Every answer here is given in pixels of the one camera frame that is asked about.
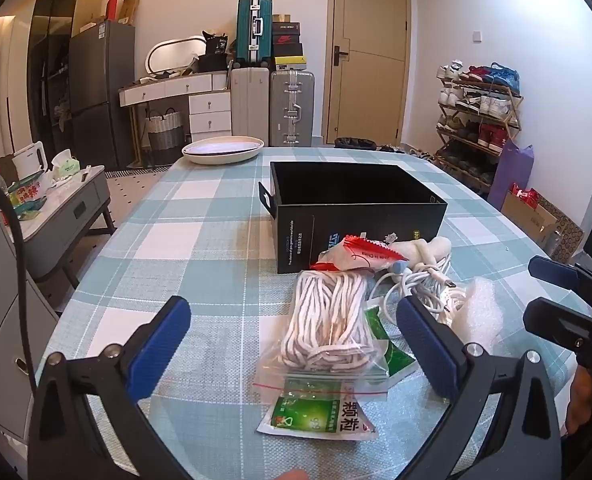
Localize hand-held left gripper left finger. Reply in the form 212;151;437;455
28;296;193;480

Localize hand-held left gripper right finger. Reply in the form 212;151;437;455
396;295;562;480

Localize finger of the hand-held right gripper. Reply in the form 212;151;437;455
528;255;592;292
522;297;592;347

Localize green white sachet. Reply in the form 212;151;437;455
363;305;417;387
256;377;379;442

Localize white charging cable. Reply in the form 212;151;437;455
368;255;469;331

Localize white bubble wrap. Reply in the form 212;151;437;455
448;276;527;346

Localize zip bag of white rope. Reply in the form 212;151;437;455
253;267;391;396

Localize red white packet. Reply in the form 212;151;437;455
310;235;409;273

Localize black cardboard box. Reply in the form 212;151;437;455
258;161;449;275

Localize person's right hand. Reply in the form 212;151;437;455
566;366;592;436

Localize brown cardboard box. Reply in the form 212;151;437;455
500;190;584;261

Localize red snack packets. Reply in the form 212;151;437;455
511;184;540;209

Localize purple yoga mat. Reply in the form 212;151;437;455
488;140;534;211

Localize teal checked tablecloth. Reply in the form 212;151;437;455
40;146;584;480

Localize wooden shoe rack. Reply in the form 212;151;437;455
435;62;524;196

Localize group of assorted shoes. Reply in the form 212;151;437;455
436;60;522;186

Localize grey drawer cabinet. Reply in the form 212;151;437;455
0;210;61;451

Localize grey coffee table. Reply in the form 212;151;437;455
6;164;112;286

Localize scattered floor shoes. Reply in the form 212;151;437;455
378;142;434;161

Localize colourful snack bag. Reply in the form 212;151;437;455
8;172;49;221

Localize white oval plate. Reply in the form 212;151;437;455
182;136;265;165

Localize green tissue pack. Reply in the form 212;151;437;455
50;150;81;180

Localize dark fuzzy slippers pair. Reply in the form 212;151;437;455
333;136;377;150

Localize woven grey basket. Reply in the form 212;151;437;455
148;110;184;151

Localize white electric kettle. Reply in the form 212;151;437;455
12;142;46;181

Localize white dressing table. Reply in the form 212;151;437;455
118;71;233;158

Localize beige suitcase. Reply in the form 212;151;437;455
230;66;271;148

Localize grey refrigerator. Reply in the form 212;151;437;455
68;21;136;171

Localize tan wooden door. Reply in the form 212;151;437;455
323;0;411;147

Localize silver suitcase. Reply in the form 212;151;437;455
269;70;315;148

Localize oval white mirror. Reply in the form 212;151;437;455
146;36;207;75

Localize black bag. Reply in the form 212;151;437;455
198;30;229;73

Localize tall black cabinet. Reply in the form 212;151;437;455
27;0;107;161

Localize flat cardboard carton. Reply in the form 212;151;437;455
80;15;109;36

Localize teal suitcase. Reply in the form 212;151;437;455
236;0;275;67

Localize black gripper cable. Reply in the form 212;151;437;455
0;160;39;396

